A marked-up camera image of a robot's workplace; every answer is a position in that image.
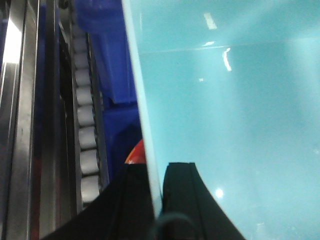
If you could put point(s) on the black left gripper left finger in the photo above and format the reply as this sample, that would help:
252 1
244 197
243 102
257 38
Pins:
123 211

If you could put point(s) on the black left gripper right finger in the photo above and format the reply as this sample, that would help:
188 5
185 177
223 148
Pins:
197 215

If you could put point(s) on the light blue plastic bin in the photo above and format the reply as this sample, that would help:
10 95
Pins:
234 87

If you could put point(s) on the dark blue bin with snack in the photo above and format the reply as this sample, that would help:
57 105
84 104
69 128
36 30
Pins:
104 22

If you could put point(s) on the white roller track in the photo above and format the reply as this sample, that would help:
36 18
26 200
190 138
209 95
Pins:
88 148

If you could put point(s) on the red snack package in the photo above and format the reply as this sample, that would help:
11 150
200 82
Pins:
137 155

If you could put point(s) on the stainless steel shelf rail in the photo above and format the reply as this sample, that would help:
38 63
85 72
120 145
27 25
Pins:
29 120

